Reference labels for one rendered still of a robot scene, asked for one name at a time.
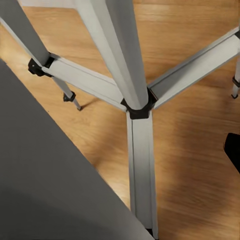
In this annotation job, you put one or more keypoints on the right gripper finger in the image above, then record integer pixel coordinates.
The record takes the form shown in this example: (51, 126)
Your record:
(232, 149)

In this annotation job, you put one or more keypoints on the camera tripod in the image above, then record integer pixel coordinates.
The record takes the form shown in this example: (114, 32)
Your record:
(48, 189)

